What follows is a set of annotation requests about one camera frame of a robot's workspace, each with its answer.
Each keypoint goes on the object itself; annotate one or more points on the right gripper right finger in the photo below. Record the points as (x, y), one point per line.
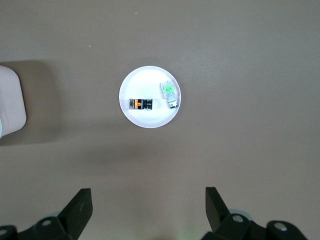
(217, 212)

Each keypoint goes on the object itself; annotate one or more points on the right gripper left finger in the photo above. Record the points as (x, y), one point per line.
(75, 212)

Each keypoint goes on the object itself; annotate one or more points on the orange and black switch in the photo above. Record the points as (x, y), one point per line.
(140, 103)

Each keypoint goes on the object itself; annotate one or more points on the white lidded storage box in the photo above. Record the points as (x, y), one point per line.
(10, 100)

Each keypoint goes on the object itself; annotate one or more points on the pink round plate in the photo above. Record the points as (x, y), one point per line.
(150, 82)

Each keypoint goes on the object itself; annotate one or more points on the brown table cover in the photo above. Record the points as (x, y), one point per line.
(225, 50)

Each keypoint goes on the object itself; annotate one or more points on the green and white switch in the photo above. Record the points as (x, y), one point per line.
(169, 93)

